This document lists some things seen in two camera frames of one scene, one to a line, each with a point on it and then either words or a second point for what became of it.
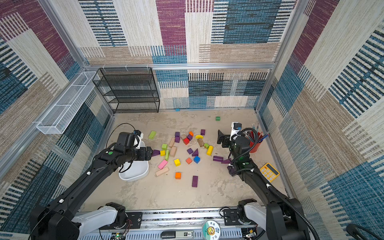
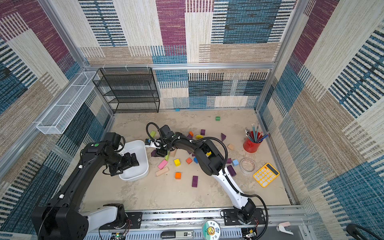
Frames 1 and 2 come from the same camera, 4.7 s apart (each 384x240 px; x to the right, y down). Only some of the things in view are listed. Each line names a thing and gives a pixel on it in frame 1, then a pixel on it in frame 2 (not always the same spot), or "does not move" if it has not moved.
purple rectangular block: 195,181 does not move
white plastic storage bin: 134,170 does not move
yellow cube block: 177,162 does not move
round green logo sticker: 211,230 does not move
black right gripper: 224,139 to 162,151
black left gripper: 143,156 to 129,163
